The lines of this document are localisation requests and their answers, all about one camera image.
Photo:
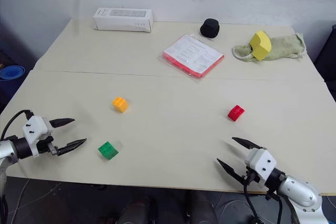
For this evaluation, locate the pale green towel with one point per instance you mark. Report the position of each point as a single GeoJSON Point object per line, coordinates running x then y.
{"type": "Point", "coordinates": [286, 47]}

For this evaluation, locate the green toy brick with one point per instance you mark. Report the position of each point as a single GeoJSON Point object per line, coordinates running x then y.
{"type": "Point", "coordinates": [107, 150]}

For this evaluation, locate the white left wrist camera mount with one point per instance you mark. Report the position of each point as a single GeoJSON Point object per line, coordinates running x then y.
{"type": "Point", "coordinates": [34, 127]}

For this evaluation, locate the orange toy brick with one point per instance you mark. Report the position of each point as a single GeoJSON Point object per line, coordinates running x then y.
{"type": "Point", "coordinates": [120, 104]}

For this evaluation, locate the yellow foam block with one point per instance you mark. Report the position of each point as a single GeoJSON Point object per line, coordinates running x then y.
{"type": "Point", "coordinates": [260, 45]}

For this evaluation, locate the black round cap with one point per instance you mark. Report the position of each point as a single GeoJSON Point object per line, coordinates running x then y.
{"type": "Point", "coordinates": [209, 28]}

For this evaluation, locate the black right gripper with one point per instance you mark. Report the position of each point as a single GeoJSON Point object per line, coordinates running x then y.
{"type": "Point", "coordinates": [252, 177]}

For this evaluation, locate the white cardboard box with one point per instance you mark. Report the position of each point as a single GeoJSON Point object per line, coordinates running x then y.
{"type": "Point", "coordinates": [123, 20]}

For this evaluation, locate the red toy brick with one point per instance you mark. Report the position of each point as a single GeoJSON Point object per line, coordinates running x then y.
{"type": "Point", "coordinates": [235, 113]}

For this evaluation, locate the paper booklet in red sleeve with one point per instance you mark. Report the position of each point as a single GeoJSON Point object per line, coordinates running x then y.
{"type": "Point", "coordinates": [193, 54]}

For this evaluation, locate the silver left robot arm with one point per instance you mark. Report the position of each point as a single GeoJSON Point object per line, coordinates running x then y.
{"type": "Point", "coordinates": [10, 148]}

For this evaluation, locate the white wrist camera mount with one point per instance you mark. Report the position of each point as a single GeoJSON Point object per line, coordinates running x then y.
{"type": "Point", "coordinates": [261, 162]}
{"type": "Point", "coordinates": [34, 127]}

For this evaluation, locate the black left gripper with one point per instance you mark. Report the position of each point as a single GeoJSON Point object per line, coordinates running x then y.
{"type": "Point", "coordinates": [44, 147]}

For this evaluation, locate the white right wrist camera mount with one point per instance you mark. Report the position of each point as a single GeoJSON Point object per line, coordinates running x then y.
{"type": "Point", "coordinates": [261, 162]}

